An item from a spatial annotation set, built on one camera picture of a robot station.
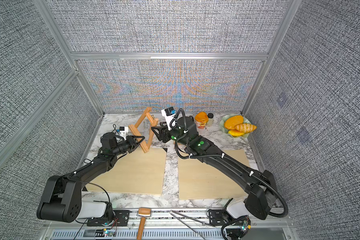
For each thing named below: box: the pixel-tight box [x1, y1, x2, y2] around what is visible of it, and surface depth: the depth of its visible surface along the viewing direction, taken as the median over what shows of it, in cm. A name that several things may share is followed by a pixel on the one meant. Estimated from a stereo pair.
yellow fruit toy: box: [228, 129, 245, 137], surface depth 105 cm
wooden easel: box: [128, 107, 159, 153], surface depth 82 cm
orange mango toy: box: [224, 115, 244, 130], surface depth 108 cm
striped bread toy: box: [234, 123, 257, 133], surface depth 102 cm
